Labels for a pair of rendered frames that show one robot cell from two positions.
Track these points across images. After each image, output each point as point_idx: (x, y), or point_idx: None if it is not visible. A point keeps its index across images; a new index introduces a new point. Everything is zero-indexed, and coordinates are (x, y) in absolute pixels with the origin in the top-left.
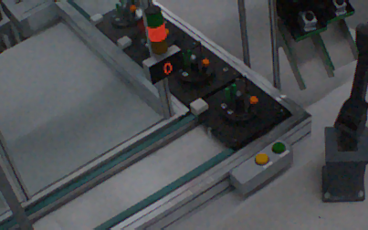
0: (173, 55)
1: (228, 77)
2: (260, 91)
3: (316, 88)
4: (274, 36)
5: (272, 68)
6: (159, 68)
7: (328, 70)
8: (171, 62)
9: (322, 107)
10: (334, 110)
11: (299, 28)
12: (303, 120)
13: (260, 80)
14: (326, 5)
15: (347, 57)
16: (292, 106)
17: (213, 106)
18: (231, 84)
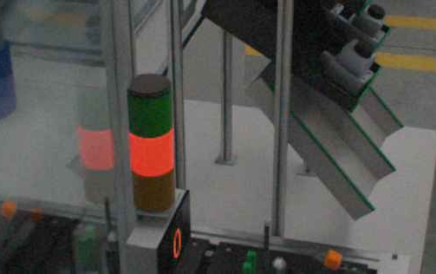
0: (182, 205)
1: (190, 255)
2: (278, 255)
3: (322, 225)
4: (287, 121)
5: (210, 225)
6: (169, 248)
7: (375, 166)
8: (180, 226)
9: (367, 248)
10: (393, 245)
11: (339, 86)
12: (405, 269)
13: (252, 238)
14: (342, 31)
15: (374, 136)
16: (358, 256)
17: None
18: (210, 265)
